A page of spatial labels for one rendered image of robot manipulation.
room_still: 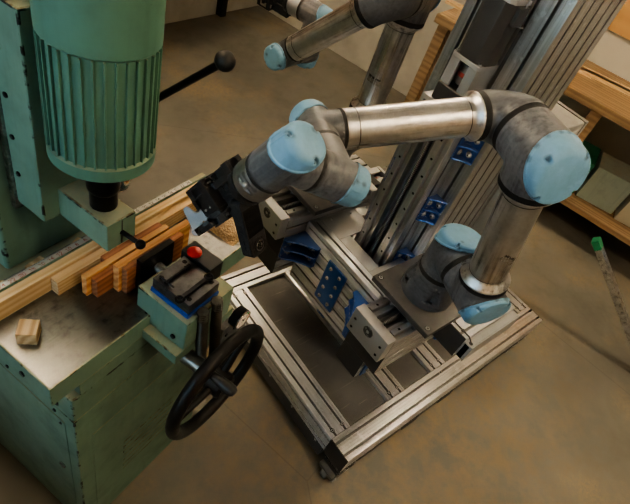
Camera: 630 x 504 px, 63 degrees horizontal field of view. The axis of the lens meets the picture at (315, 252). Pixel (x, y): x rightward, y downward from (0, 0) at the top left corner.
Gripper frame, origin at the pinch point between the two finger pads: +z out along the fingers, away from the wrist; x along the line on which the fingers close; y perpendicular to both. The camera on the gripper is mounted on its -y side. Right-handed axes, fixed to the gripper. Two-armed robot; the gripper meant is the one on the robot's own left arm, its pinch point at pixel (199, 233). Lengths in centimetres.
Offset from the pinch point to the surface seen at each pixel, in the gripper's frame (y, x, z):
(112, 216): 11.7, 8.4, 8.1
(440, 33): 21, -264, 49
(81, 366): -8.1, 26.7, 16.3
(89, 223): 13.1, 11.0, 12.0
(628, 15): -33, -320, -29
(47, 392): -8.3, 33.3, 17.6
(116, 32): 27.4, 11.7, -27.7
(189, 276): -5.9, 3.9, 5.9
